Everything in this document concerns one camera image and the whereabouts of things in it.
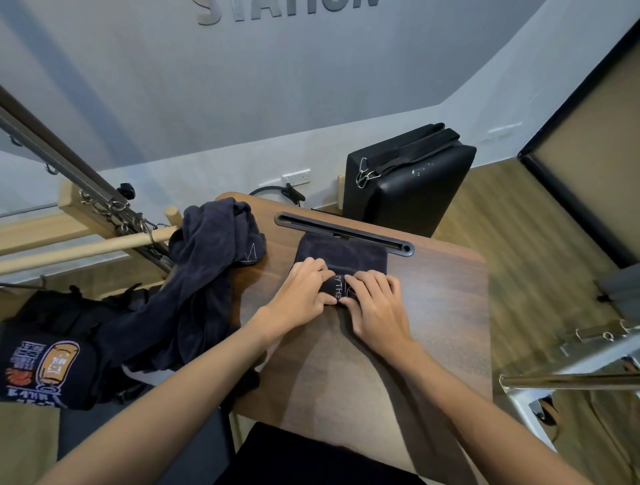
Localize person's right hand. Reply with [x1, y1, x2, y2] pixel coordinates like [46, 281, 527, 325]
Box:
[343, 269, 416, 360]

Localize person's left hand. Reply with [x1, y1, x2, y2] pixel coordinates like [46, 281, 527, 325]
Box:
[252, 257, 339, 346]

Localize dark navy towel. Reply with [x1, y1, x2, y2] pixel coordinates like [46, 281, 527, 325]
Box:
[291, 232, 389, 308]
[95, 259, 261, 400]
[168, 197, 267, 280]

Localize black printed backpack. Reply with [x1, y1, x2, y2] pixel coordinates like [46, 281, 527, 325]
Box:
[0, 284, 151, 410]

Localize person's left forearm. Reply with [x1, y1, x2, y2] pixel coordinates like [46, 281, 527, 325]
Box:
[37, 319, 281, 485]

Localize person's right forearm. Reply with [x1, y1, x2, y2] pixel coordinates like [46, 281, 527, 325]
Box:
[389, 339, 593, 485]

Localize person's black shorts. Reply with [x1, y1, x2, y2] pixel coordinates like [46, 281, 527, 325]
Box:
[215, 422, 426, 485]

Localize brown wooden side table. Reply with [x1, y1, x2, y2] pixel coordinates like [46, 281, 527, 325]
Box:
[215, 192, 493, 485]

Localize black padded box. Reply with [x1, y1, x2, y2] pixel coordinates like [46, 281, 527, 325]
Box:
[343, 123, 477, 239]

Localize wooden roll bar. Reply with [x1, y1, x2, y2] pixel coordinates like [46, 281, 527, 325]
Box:
[0, 225, 180, 276]

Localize grey panel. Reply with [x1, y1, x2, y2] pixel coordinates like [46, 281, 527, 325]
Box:
[595, 264, 640, 313]

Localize chrome tower pole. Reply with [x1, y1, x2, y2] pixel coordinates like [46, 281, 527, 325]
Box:
[0, 85, 176, 273]

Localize black exercise ring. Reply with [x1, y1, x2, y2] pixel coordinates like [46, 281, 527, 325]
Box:
[249, 183, 306, 207]

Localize silver metal frame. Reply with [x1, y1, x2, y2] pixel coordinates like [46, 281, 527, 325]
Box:
[499, 319, 640, 450]

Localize black strap with metal clips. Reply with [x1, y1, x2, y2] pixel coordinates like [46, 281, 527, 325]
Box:
[355, 123, 461, 190]

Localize chrome frame pole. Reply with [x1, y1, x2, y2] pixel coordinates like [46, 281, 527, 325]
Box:
[499, 372, 640, 392]

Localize wooden tower frame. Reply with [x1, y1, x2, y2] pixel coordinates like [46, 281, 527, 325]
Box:
[0, 179, 181, 256]

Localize brown blind with black frame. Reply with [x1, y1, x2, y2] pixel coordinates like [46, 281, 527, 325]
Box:
[517, 19, 640, 268]

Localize grey wall letters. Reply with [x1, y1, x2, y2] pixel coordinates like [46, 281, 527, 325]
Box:
[192, 0, 381, 27]

